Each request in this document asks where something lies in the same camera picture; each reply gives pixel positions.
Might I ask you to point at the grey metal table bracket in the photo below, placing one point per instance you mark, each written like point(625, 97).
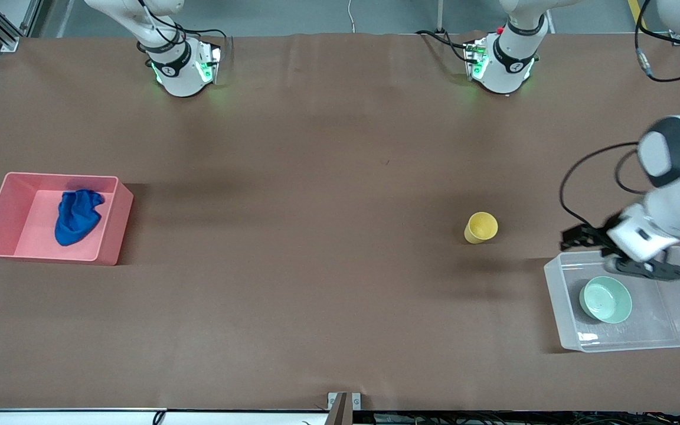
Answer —
point(344, 407)

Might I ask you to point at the pink plastic box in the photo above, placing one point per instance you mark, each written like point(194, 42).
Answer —
point(9, 206)

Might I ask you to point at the blue crumpled cloth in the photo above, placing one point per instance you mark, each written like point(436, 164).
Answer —
point(77, 218)

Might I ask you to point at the mint green bowl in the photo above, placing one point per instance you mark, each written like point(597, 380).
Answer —
point(607, 301)

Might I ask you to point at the yellow cup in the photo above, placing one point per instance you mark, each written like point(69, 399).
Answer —
point(480, 227)

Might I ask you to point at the clear plastic storage box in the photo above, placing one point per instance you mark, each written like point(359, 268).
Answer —
point(664, 319)

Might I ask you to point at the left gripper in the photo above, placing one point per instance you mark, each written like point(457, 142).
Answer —
point(597, 232)

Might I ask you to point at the brown table cover sheet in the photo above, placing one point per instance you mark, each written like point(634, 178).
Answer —
point(316, 236)

